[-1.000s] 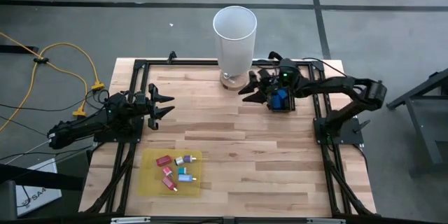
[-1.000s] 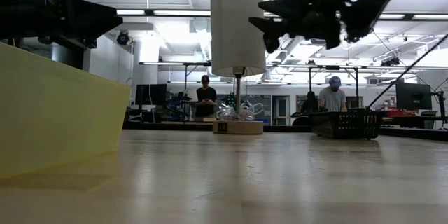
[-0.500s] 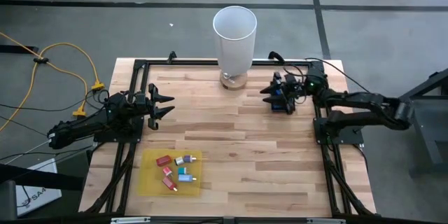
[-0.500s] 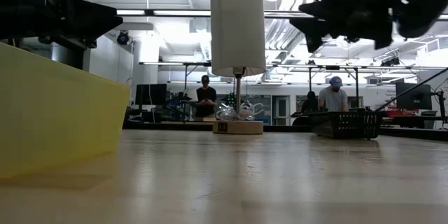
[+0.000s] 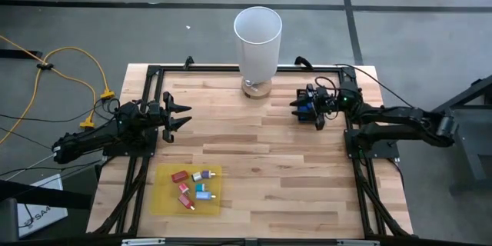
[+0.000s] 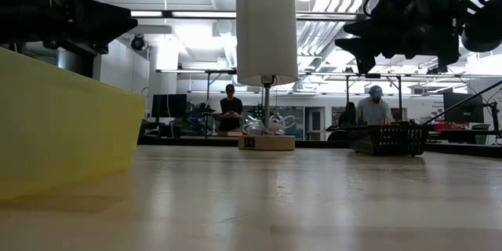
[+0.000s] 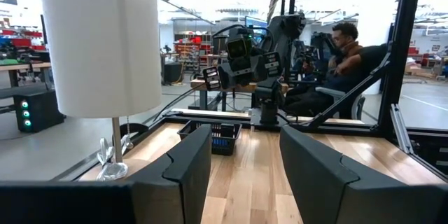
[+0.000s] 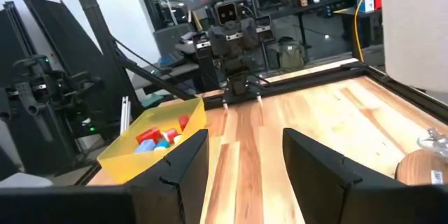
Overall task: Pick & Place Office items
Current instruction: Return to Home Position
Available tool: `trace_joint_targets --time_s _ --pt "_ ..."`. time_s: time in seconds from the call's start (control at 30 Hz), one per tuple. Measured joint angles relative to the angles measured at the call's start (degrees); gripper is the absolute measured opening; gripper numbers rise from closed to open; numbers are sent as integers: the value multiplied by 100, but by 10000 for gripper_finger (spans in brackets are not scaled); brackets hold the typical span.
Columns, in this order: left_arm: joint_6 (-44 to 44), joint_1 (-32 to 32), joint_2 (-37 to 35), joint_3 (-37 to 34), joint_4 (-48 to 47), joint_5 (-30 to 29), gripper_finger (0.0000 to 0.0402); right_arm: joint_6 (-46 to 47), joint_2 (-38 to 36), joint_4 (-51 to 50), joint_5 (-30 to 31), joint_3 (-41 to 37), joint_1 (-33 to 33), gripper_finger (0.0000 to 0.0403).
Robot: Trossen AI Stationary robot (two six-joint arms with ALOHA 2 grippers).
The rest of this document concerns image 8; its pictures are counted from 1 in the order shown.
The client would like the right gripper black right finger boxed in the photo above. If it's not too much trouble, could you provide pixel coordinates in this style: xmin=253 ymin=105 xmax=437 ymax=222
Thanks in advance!
xmin=282 ymin=127 xmax=397 ymax=224

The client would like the black folded panel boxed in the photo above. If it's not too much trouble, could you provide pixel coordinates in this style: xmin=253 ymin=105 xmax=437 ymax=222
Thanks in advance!
xmin=0 ymin=0 xmax=120 ymax=120

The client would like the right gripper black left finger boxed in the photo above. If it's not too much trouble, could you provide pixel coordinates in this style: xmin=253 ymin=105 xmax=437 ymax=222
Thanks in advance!
xmin=127 ymin=128 xmax=211 ymax=224

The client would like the white metal post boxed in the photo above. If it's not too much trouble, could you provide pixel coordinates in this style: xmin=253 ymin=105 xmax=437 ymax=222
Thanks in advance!
xmin=120 ymin=96 xmax=132 ymax=136

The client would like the yellow translucent plastic bin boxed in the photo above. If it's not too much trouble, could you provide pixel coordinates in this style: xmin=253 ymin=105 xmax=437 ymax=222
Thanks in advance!
xmin=97 ymin=97 xmax=207 ymax=185

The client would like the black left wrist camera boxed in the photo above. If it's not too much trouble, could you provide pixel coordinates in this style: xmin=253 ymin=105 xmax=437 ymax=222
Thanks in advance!
xmin=214 ymin=1 xmax=239 ymax=26

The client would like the lavender cube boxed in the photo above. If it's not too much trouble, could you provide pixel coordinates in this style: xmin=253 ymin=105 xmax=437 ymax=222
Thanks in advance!
xmin=134 ymin=139 xmax=157 ymax=154

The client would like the white cylindrical lamp shade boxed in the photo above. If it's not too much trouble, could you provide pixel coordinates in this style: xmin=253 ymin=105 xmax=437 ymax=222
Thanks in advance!
xmin=380 ymin=0 xmax=448 ymax=94

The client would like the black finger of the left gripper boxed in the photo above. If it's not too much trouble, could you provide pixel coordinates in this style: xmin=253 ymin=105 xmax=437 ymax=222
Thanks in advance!
xmin=254 ymin=14 xmax=274 ymax=43
xmin=191 ymin=31 xmax=213 ymax=60

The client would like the yellow extension cable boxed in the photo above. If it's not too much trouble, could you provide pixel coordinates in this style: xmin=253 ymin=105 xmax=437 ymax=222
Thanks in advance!
xmin=352 ymin=0 xmax=382 ymax=63

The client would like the round wooden lamp base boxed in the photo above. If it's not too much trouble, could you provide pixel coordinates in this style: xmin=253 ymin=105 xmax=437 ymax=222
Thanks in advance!
xmin=394 ymin=148 xmax=448 ymax=186

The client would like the red wall charger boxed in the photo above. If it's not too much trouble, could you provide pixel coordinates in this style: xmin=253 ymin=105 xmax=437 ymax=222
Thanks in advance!
xmin=135 ymin=127 xmax=164 ymax=144

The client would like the olive green backpack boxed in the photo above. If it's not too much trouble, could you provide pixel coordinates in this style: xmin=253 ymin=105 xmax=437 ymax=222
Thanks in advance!
xmin=279 ymin=36 xmax=306 ymax=74

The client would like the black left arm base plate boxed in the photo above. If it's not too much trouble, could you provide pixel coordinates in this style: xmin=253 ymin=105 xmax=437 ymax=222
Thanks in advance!
xmin=202 ymin=76 xmax=267 ymax=111

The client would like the teal and white charger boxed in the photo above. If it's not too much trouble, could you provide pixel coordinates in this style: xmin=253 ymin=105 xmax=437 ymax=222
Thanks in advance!
xmin=153 ymin=139 xmax=171 ymax=152

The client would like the black neighbouring robot rig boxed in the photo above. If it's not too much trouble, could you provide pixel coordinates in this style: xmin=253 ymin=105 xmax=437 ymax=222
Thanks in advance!
xmin=0 ymin=54 xmax=104 ymax=169

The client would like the black vertical frame post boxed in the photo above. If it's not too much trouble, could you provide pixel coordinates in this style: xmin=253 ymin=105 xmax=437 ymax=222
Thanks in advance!
xmin=65 ymin=0 xmax=145 ymax=117

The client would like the white and blue box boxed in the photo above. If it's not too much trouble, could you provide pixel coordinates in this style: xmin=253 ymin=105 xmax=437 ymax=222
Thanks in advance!
xmin=356 ymin=0 xmax=376 ymax=14

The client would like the bundled clear lamp cable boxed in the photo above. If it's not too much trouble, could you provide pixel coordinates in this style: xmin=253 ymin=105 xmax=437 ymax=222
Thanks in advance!
xmin=416 ymin=127 xmax=448 ymax=158

